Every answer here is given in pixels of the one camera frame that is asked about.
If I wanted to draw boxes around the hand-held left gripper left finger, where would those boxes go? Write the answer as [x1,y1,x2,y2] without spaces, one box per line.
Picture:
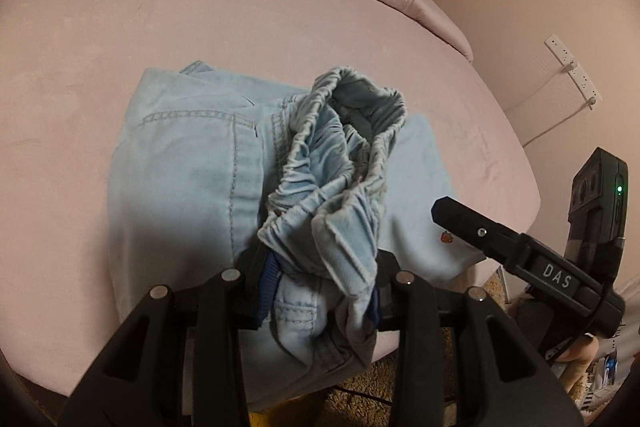
[57,249,281,427]

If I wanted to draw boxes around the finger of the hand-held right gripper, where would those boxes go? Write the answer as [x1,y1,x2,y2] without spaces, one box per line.
[431,197,526,268]

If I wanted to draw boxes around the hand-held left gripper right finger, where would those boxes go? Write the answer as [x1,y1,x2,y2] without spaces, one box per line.
[370,252,586,427]

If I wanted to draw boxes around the light blue strawberry pants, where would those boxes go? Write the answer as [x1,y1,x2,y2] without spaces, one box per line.
[107,61,488,413]

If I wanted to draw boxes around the person's right hand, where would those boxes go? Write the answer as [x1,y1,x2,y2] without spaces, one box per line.
[552,335,601,394]

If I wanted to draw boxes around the beige rug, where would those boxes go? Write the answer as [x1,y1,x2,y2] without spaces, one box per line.
[317,269,507,427]

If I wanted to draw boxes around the white power strip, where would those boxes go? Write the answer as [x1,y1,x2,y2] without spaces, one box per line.
[545,35,602,110]

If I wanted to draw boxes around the white power cable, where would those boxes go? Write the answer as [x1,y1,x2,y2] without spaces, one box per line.
[502,64,593,148]

